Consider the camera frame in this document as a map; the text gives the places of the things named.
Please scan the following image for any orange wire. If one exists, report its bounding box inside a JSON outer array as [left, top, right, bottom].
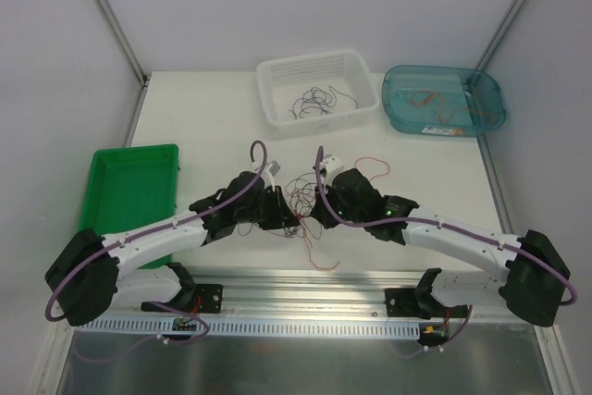
[[405, 89, 503, 122], [284, 156, 390, 272]]

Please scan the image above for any purple thin wire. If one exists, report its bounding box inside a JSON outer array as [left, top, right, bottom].
[[289, 87, 339, 119]]

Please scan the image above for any black thin wire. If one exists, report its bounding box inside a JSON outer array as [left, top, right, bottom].
[[323, 84, 360, 112]]

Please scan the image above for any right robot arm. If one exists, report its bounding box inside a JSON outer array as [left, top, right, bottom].
[[312, 167, 577, 327]]

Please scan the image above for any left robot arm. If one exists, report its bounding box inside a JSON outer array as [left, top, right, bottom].
[[44, 171, 300, 327]]

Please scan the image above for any white perforated basket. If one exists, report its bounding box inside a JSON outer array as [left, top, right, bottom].
[[256, 49, 380, 136]]

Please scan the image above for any teal transparent container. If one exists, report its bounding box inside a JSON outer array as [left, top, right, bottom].
[[381, 65, 507, 137]]

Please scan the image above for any green plastic tray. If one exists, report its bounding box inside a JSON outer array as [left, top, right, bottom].
[[68, 143, 180, 271]]

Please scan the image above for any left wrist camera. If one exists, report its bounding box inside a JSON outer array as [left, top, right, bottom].
[[252, 160, 280, 189]]

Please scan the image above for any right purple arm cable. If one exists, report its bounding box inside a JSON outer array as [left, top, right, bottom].
[[314, 145, 580, 359]]

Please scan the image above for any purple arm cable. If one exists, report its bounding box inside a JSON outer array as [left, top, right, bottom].
[[44, 140, 270, 363], [314, 145, 580, 359]]

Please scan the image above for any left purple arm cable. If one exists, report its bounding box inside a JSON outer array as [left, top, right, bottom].
[[44, 140, 270, 363]]

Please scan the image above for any aluminium mounting rail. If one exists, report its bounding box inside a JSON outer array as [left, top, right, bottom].
[[55, 266, 555, 325]]

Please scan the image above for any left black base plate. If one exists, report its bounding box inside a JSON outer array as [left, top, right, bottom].
[[191, 284, 224, 314]]

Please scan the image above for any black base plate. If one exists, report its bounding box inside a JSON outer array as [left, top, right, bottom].
[[384, 288, 469, 320], [191, 284, 224, 314]]

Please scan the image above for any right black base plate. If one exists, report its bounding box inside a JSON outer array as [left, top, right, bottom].
[[384, 288, 469, 320]]

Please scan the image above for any white slotted cable duct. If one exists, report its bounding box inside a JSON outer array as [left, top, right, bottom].
[[78, 315, 420, 340]]

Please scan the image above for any right aluminium frame post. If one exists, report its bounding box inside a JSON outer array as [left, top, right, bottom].
[[475, 0, 529, 71]]

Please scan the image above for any aluminium frame post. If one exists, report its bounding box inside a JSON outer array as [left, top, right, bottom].
[[93, 0, 148, 86], [475, 0, 529, 71]]

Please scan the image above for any left aluminium frame post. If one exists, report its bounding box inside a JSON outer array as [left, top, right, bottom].
[[93, 0, 148, 86]]

